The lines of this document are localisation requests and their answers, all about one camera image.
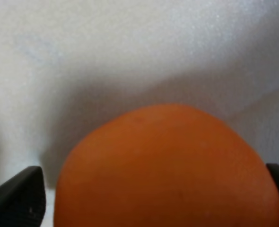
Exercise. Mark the orange fruit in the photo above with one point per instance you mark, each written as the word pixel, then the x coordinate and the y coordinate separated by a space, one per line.
pixel 165 166

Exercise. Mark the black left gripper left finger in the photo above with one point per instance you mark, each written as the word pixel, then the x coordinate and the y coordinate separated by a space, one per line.
pixel 23 199

